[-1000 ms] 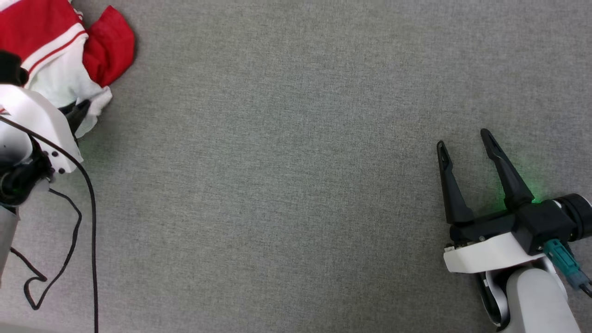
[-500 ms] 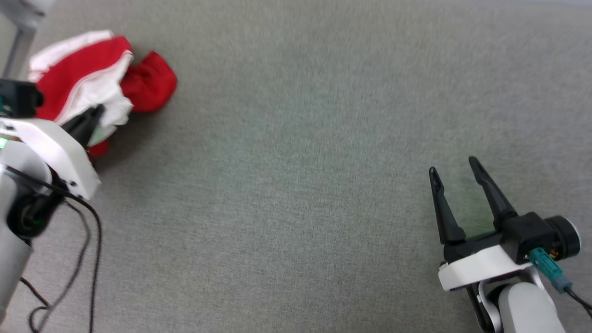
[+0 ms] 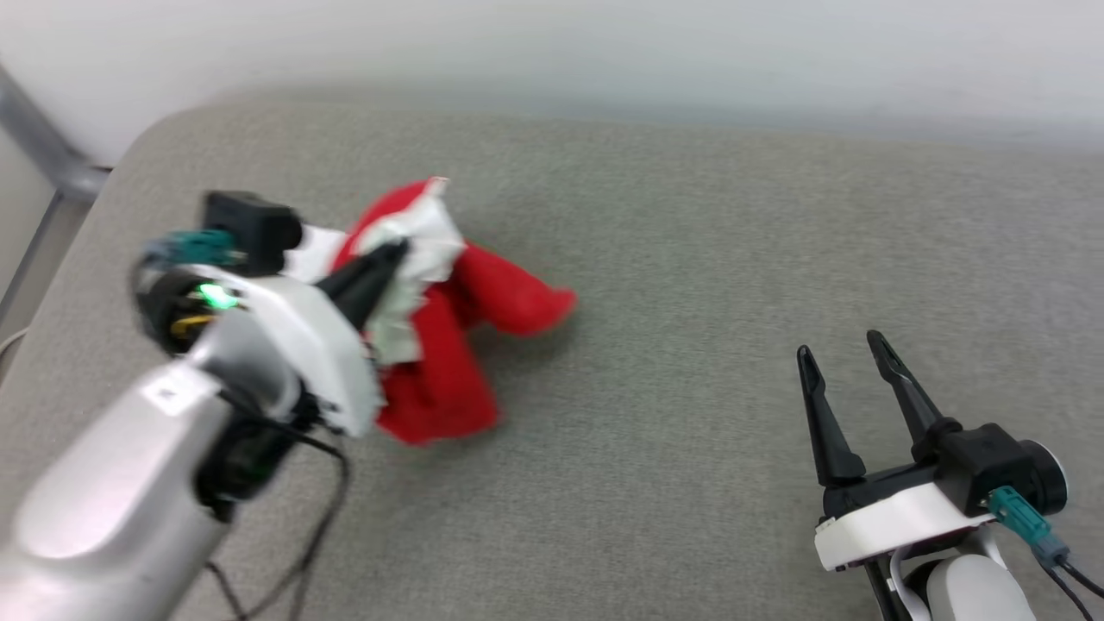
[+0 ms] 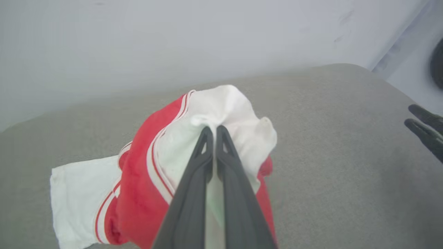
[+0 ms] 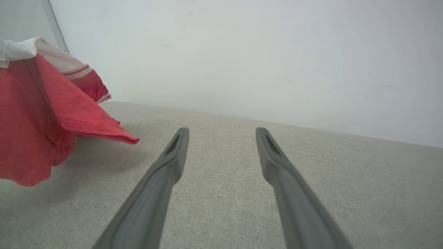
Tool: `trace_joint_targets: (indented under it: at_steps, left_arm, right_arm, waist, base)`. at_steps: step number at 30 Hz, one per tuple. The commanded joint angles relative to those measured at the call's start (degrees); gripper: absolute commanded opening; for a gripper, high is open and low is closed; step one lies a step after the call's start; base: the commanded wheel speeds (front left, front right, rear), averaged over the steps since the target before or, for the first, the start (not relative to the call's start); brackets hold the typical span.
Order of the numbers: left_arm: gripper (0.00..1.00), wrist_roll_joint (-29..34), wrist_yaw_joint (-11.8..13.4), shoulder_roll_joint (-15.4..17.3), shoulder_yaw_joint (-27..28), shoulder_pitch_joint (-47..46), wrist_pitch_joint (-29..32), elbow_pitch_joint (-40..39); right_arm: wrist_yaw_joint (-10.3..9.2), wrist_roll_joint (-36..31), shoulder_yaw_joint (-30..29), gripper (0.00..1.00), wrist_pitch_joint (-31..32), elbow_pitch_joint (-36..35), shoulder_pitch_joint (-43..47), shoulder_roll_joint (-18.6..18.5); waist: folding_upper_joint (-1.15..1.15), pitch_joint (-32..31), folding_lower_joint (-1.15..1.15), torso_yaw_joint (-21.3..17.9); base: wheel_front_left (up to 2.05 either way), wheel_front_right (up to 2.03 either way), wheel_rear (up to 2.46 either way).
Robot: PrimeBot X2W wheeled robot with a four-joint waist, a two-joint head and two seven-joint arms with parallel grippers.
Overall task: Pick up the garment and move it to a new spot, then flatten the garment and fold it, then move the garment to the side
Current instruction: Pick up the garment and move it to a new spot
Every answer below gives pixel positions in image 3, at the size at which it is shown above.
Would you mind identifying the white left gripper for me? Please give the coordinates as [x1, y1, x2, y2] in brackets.
[216, 226, 411, 437]

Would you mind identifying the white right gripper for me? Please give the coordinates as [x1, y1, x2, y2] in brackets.
[797, 329, 1001, 573]

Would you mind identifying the red and white garment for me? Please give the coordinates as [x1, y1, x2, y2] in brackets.
[332, 177, 577, 447]

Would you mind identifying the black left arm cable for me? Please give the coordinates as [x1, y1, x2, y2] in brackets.
[205, 412, 351, 621]

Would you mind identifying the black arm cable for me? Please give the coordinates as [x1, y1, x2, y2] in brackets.
[1039, 552, 1104, 621]
[205, 412, 351, 621]

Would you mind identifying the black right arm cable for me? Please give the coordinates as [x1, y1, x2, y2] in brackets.
[1039, 552, 1104, 621]

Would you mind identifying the grey metal frame rail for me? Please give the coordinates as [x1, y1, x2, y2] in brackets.
[0, 65, 114, 346]

